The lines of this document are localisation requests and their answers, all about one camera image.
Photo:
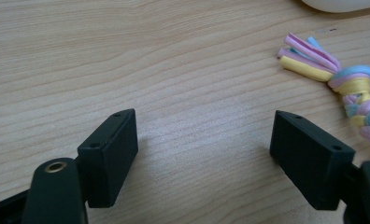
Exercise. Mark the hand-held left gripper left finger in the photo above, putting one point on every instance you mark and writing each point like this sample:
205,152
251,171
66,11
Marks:
106,161

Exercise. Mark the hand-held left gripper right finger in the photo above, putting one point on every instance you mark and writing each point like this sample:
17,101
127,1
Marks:
310,168

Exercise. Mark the white rounded object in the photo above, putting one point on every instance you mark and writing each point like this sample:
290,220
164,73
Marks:
342,5

